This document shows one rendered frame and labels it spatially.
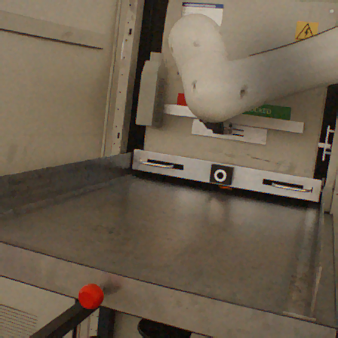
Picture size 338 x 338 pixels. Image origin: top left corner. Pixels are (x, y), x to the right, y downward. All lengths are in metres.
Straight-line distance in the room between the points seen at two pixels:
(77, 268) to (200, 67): 0.41
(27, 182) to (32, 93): 0.34
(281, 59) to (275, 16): 0.47
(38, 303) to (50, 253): 0.92
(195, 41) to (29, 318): 1.12
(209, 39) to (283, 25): 0.45
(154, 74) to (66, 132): 0.29
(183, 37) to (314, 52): 0.24
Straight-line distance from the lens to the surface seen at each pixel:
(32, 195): 0.96
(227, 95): 0.82
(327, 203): 1.25
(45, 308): 1.59
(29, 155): 1.23
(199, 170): 1.31
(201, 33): 0.89
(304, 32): 1.29
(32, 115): 1.22
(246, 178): 1.29
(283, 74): 0.84
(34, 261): 0.71
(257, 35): 1.30
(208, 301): 0.61
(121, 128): 1.35
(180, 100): 1.33
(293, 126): 1.23
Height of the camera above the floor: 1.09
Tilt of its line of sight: 9 degrees down
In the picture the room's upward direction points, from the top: 7 degrees clockwise
